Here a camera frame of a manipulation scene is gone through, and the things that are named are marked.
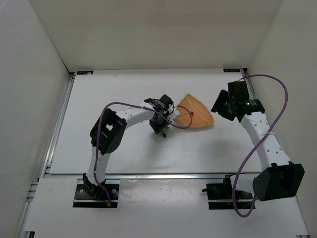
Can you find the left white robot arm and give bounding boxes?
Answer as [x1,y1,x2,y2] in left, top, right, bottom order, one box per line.
[83,94,174,199]

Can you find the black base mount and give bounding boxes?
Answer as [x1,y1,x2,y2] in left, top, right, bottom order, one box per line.
[73,179,119,209]
[202,175,253,210]

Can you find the red cherries with green leaves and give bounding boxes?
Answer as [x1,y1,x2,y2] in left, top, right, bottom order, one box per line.
[160,126,170,138]

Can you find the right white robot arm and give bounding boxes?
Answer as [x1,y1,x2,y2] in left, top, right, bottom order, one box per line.
[211,81,305,201]

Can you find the right black corner bracket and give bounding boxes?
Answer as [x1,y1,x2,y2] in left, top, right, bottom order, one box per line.
[223,68,240,73]

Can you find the aluminium rail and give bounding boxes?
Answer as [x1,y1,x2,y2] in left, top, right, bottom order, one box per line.
[39,73,76,178]
[43,173,259,179]
[240,68,256,99]

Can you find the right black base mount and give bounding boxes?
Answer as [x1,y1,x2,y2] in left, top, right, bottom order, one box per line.
[202,175,253,210]

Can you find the woven wicker fruit bowl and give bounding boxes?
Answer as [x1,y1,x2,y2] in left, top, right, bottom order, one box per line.
[173,94,214,127]

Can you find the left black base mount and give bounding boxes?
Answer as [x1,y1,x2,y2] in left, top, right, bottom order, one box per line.
[73,179,119,209]

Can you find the front aluminium rail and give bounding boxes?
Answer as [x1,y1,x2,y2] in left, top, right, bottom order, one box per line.
[43,173,259,179]

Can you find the right aluminium rail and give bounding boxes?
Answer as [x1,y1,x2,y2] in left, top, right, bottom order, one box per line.
[240,68,256,99]

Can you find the black corner bracket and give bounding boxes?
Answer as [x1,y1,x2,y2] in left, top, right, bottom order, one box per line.
[76,70,94,75]
[223,68,240,73]

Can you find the left black corner bracket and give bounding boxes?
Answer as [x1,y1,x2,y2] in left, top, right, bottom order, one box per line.
[76,70,94,75]

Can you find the left aluminium rail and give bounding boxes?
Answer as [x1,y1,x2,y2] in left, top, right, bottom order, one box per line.
[39,73,76,178]

